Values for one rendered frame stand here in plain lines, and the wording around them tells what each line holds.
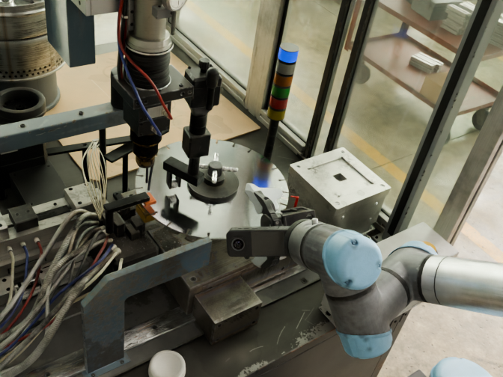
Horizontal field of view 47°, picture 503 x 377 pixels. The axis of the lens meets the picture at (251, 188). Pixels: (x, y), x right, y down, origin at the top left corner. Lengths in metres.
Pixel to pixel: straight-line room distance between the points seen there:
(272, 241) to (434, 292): 0.26
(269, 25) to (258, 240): 0.91
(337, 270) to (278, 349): 0.49
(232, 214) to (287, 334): 0.28
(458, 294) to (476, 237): 2.04
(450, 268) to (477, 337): 1.60
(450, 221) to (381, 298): 0.55
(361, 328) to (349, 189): 0.61
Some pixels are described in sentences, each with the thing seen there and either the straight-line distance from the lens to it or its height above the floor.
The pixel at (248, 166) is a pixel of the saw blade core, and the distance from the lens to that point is 1.32.
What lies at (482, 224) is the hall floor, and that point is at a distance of 3.01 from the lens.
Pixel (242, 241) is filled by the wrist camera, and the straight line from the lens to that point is 0.95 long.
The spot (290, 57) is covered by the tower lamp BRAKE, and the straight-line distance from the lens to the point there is 1.38.
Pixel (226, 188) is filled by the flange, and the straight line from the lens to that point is 1.24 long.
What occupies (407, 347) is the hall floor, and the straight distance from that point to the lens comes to 2.34.
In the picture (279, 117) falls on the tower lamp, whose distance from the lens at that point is 1.46.
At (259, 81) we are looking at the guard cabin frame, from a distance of 1.81.
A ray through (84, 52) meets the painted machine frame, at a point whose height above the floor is 1.24.
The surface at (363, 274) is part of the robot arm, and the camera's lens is 0.81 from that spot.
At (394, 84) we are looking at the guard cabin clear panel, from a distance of 1.43.
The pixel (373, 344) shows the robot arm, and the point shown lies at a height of 1.09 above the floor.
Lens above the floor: 1.76
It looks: 40 degrees down
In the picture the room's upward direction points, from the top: 11 degrees clockwise
